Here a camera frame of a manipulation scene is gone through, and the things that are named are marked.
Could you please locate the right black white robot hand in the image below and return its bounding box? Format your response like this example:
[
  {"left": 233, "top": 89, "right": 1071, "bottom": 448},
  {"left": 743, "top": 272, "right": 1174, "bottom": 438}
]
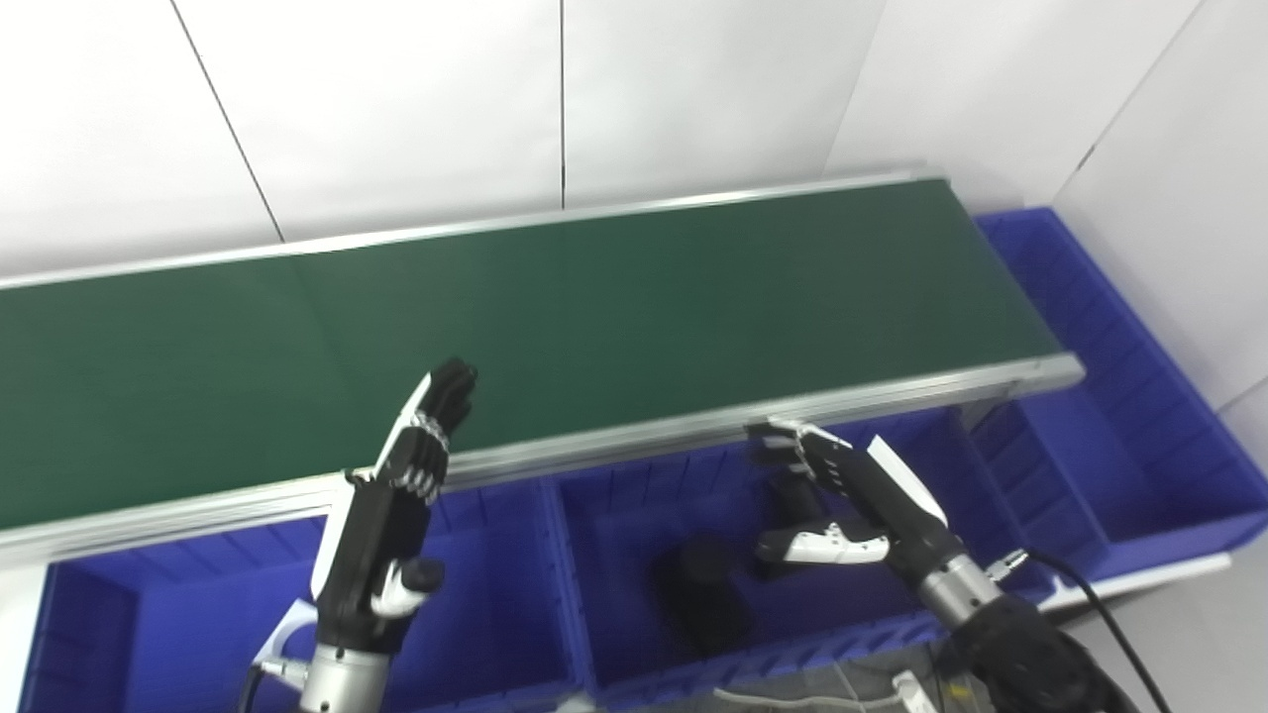
[{"left": 745, "top": 418, "right": 968, "bottom": 597}]

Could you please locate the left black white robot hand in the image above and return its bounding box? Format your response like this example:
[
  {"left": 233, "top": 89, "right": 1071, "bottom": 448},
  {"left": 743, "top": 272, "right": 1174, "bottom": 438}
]
[{"left": 310, "top": 358, "right": 478, "bottom": 657}]

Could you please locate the black cylinder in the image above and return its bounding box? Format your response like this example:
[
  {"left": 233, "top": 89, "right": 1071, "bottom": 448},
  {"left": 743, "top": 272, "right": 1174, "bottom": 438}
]
[{"left": 654, "top": 540, "right": 756, "bottom": 657}]

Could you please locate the blue plastic bin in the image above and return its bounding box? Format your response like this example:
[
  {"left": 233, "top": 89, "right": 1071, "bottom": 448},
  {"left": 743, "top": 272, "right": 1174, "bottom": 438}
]
[
  {"left": 966, "top": 206, "right": 1268, "bottom": 587},
  {"left": 545, "top": 406, "right": 1061, "bottom": 710},
  {"left": 15, "top": 480, "right": 597, "bottom": 713}
]

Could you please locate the green conveyor belt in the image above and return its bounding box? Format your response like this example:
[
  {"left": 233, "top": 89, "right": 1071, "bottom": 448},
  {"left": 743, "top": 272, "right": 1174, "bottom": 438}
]
[
  {"left": 0, "top": 163, "right": 1087, "bottom": 571},
  {"left": 0, "top": 178, "right": 1066, "bottom": 532}
]

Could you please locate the white power strip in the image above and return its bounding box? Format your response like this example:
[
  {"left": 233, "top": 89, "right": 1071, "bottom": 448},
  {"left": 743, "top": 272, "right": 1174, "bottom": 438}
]
[{"left": 890, "top": 670, "right": 939, "bottom": 713}]

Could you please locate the white power cable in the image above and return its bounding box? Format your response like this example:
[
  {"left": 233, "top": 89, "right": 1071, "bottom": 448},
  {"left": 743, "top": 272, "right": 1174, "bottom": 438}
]
[{"left": 711, "top": 662, "right": 898, "bottom": 713}]

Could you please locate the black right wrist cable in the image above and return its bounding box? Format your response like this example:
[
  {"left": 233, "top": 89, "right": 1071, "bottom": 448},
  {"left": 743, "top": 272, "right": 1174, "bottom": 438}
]
[{"left": 986, "top": 548, "right": 1176, "bottom": 713}]

